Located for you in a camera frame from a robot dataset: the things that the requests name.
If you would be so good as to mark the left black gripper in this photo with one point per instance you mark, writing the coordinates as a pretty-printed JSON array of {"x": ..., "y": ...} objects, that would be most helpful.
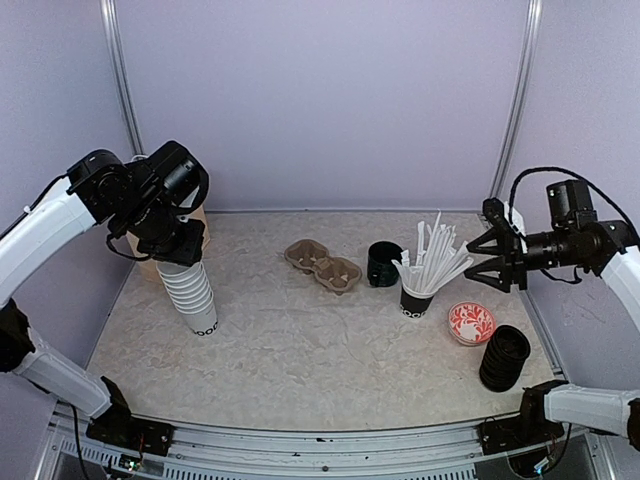
[{"x": 188, "y": 252}]

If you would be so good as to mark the stack of black cup lids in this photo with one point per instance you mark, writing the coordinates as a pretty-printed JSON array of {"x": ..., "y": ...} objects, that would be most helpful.
[{"x": 505, "y": 355}]

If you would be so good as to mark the left aluminium corner post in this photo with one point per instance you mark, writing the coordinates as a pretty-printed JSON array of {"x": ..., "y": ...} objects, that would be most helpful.
[{"x": 115, "y": 48}]

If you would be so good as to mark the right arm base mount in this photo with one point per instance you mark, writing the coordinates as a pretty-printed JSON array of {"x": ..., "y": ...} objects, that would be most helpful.
[{"x": 528, "y": 427}]

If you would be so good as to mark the red white patterned bowl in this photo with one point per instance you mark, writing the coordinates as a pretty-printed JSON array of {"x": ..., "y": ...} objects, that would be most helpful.
[{"x": 471, "y": 324}]

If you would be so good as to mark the aluminium front frame rail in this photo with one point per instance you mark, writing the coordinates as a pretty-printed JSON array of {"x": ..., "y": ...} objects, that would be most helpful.
[{"x": 193, "y": 451}]

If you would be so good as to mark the brown cardboard cup carrier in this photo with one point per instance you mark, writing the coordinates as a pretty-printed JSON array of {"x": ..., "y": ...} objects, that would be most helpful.
[{"x": 337, "y": 274}]

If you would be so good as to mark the black cup holding straws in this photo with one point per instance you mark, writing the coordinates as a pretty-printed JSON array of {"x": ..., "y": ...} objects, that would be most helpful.
[{"x": 414, "y": 305}]

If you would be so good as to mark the right aluminium corner post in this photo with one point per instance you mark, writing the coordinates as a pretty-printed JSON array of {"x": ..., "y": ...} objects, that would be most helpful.
[{"x": 525, "y": 67}]

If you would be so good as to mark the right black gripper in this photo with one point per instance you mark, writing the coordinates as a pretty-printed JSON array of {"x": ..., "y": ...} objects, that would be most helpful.
[{"x": 511, "y": 262}]

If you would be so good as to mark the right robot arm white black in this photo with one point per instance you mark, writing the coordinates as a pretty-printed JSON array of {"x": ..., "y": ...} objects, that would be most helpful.
[{"x": 609, "y": 250}]

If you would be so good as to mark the stack of black cup sleeves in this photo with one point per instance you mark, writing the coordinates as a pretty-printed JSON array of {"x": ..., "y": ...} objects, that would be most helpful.
[{"x": 381, "y": 272}]

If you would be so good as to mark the stack of white paper cups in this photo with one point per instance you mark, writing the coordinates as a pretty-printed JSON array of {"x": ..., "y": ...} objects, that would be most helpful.
[{"x": 190, "y": 292}]

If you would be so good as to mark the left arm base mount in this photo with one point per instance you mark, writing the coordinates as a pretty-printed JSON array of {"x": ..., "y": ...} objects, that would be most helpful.
[{"x": 118, "y": 427}]

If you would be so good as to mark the aluminium corner post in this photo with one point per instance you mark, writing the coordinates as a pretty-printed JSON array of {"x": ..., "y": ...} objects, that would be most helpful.
[
  {"x": 525, "y": 67},
  {"x": 115, "y": 48}
]

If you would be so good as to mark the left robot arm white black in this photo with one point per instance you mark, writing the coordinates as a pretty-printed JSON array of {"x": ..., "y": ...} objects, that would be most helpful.
[{"x": 152, "y": 199}]

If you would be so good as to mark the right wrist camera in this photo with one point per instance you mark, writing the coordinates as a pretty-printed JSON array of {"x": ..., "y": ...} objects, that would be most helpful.
[{"x": 504, "y": 217}]

